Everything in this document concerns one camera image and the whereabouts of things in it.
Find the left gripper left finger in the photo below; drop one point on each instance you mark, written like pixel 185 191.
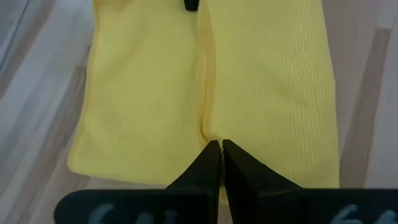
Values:
pixel 140 207

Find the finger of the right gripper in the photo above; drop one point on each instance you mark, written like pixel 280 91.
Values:
pixel 191 4

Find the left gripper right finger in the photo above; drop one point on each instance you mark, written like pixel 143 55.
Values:
pixel 311 207

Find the yellow microfiber towel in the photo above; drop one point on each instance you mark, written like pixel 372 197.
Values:
pixel 264 93

